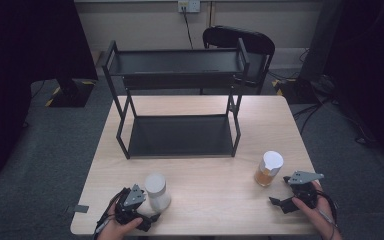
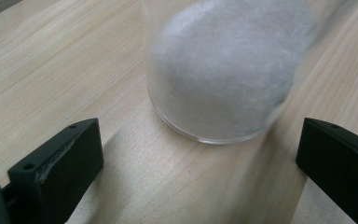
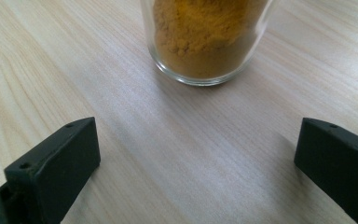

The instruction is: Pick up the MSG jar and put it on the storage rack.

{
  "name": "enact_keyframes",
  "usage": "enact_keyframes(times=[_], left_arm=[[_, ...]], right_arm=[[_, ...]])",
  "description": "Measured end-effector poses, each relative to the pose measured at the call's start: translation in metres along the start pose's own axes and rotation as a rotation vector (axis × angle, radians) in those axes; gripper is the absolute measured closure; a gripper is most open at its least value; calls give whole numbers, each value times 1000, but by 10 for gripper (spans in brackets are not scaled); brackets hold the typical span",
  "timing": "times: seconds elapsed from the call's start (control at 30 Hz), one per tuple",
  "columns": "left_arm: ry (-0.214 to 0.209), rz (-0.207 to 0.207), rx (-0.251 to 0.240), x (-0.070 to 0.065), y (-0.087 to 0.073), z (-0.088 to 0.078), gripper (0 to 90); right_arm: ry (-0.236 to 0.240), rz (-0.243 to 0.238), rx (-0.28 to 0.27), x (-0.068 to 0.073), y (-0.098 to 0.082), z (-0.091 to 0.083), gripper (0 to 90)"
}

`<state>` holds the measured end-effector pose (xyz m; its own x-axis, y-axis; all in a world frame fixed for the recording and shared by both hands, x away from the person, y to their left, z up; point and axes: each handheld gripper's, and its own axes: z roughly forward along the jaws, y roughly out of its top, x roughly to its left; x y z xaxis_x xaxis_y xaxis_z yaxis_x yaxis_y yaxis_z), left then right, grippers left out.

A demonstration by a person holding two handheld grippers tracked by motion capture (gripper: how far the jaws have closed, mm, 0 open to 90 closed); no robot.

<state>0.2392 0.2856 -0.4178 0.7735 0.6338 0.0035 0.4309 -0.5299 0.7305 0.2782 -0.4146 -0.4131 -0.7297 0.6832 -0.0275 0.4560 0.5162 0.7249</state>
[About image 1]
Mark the dark curtain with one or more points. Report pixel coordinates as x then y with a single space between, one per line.
373 66
20 66

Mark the white wall socket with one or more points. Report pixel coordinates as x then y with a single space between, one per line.
193 5

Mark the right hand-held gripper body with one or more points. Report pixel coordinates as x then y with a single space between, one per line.
305 191

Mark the black metal two-tier shelf rack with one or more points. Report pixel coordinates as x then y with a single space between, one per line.
180 135

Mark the person's left hand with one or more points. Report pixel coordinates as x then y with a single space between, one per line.
116 230

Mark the black stand base striped tape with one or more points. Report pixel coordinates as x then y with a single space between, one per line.
300 91
76 95

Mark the black chair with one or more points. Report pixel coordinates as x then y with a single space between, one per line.
257 41

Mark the amber jar with white lid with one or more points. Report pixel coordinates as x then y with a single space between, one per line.
266 176

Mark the person's right hand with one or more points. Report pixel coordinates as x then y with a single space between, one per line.
320 218

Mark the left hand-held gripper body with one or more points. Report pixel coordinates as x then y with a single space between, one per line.
134 197

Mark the black tape piece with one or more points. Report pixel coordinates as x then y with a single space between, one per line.
81 208

